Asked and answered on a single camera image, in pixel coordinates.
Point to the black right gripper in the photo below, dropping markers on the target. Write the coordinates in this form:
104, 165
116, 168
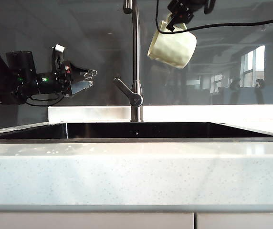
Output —
181, 8

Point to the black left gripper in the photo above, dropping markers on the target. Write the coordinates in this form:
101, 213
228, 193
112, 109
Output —
66, 78

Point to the pale yellow ceramic mug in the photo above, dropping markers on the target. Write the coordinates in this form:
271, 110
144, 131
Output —
174, 47

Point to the steel gooseneck faucet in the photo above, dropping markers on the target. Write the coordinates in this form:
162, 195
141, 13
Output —
135, 47

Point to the black sink basin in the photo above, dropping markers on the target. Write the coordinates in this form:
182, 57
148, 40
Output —
174, 130

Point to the white backsplash ledge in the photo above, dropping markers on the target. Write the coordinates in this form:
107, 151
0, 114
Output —
198, 113

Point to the wide beige cabinet door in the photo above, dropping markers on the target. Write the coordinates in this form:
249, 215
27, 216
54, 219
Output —
88, 221

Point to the narrow beige cabinet door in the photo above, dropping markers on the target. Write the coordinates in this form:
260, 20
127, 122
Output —
244, 221

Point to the white-topped left wrist camera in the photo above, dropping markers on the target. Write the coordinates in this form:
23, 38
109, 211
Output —
59, 50

